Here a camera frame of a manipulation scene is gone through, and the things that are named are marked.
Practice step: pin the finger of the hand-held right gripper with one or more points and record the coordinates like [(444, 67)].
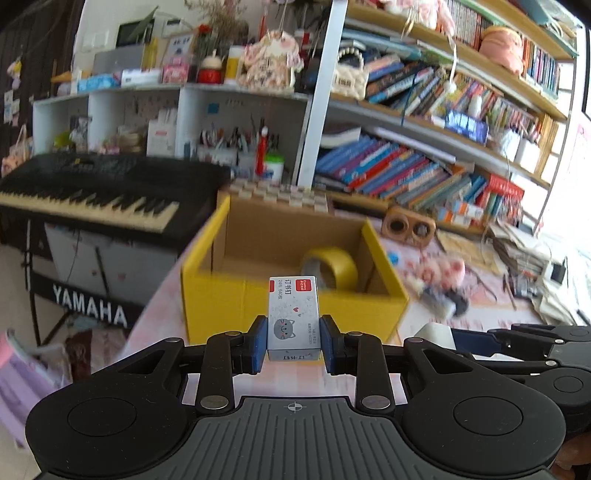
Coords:
[(535, 367), (475, 342)]

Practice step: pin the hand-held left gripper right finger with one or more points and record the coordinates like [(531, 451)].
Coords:
[(330, 344)]

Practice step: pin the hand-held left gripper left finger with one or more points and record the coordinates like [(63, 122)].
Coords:
[(258, 344)]

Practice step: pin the white staples box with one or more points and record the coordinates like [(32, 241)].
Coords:
[(293, 318)]

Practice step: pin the yellow cardboard box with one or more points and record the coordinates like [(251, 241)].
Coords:
[(221, 304)]

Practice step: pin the yellow tape roll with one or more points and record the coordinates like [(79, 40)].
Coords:
[(341, 272)]

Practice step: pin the pink checkered desktop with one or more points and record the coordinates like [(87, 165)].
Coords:
[(489, 314)]

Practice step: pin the loose pile of papers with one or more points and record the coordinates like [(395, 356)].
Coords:
[(563, 304)]

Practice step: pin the pink plush toy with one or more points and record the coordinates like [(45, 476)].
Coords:
[(438, 272)]

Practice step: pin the tan paper envelope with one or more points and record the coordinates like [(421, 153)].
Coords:
[(466, 251)]

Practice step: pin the black power adapter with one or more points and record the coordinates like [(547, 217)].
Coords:
[(557, 273)]

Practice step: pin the stack of folded papers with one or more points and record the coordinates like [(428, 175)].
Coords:
[(517, 249)]

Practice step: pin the orange white carton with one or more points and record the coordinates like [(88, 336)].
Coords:
[(471, 210), (452, 218)]

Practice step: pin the brown retro radio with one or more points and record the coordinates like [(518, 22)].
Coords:
[(408, 226)]

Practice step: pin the wooden chess box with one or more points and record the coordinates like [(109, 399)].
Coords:
[(277, 196)]

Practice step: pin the red boxed book set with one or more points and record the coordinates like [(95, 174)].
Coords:
[(503, 189)]

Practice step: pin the white tub green lid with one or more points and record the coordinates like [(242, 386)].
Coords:
[(274, 168)]

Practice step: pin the row of blue books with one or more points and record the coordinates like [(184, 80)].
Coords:
[(392, 170)]

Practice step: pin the red santa pen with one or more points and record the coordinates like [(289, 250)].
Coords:
[(262, 152)]

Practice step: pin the pen holder with pens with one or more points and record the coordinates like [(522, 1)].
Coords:
[(221, 154)]

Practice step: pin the white desk organizer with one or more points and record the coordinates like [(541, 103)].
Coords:
[(526, 154)]

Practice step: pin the white box red label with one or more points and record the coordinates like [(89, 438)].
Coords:
[(161, 138)]

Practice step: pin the black electronic keyboard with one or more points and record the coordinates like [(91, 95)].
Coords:
[(92, 180)]

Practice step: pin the purple patterned cloth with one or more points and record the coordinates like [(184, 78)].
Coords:
[(23, 392)]

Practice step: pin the cream quilted handbag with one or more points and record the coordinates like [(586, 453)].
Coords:
[(348, 81)]

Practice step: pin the row of mixed books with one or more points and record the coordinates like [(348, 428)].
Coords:
[(406, 83)]

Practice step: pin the red round doll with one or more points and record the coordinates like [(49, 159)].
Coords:
[(211, 74)]

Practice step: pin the small pink box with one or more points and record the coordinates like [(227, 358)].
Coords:
[(175, 74)]

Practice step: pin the white floral figure ornament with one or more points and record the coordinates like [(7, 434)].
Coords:
[(268, 60)]

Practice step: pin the row of small books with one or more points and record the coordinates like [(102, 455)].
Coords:
[(540, 60)]

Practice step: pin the white cubby shelf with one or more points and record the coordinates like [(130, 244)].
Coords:
[(60, 124)]

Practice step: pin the peach plush cushion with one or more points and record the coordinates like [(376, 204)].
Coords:
[(501, 46)]

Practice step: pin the blue tissue pack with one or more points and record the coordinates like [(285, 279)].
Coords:
[(97, 83)]

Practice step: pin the dried flower bouquet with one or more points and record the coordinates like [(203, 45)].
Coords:
[(221, 18)]

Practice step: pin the wooden bookshelf white frame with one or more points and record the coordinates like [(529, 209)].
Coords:
[(323, 92)]

